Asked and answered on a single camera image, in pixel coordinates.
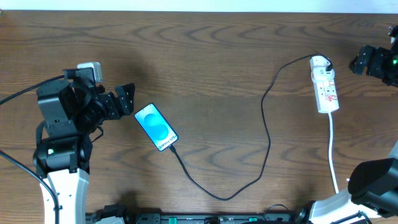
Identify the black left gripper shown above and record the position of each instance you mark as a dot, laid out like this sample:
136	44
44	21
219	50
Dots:
112	104

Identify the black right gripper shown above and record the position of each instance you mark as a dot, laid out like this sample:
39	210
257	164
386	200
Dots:
372	62

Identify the blue Samsung Galaxy smartphone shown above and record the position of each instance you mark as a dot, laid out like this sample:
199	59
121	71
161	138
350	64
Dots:
156	127

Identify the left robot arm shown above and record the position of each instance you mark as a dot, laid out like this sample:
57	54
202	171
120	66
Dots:
73	107

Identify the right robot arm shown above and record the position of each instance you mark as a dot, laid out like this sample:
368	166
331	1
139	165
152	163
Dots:
372	187

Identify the white USB charger adapter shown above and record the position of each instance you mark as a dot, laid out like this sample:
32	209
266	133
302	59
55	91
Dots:
320	62

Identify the white power strip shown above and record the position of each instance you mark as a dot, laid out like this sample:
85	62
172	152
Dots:
325	90

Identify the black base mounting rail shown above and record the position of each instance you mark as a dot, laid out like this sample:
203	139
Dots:
119	213

